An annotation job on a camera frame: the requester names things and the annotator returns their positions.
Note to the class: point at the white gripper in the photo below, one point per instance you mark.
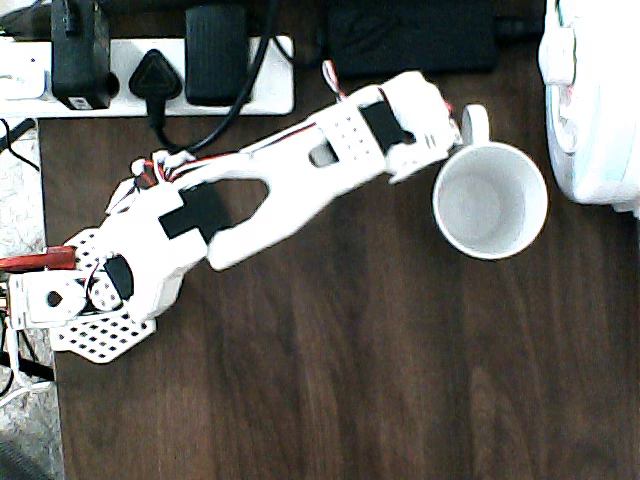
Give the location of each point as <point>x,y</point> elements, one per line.
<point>419,162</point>

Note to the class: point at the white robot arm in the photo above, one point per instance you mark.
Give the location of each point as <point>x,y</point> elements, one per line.
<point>280,200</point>

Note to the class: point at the large black power brick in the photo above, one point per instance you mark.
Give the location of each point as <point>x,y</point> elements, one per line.
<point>410,35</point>

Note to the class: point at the white ceramic mug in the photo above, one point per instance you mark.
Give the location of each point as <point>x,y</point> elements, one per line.
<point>490,200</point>

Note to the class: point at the white power strip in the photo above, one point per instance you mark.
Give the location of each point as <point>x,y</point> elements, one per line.
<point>270,90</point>

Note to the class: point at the ribbed black power adapter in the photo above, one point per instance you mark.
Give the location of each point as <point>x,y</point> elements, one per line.
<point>216,55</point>

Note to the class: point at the tall black power adapter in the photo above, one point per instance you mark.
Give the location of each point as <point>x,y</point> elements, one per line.
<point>80,55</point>

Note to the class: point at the white usb charger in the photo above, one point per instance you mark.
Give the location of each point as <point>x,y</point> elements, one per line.
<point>25,75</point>

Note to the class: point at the red c-clamp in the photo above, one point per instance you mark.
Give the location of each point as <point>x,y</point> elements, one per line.
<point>35,260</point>

